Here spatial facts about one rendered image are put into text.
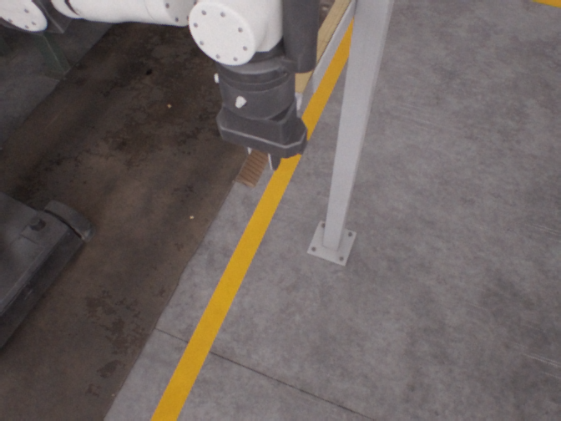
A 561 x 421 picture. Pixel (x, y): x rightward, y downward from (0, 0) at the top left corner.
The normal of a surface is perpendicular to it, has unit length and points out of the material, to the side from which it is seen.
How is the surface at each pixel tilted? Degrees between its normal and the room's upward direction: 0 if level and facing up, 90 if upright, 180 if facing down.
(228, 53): 91
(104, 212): 0
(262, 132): 90
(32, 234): 0
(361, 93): 90
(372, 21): 90
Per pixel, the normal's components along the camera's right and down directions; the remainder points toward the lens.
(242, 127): -0.37, 0.80
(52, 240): 0.62, -0.10
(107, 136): -0.02, -0.51
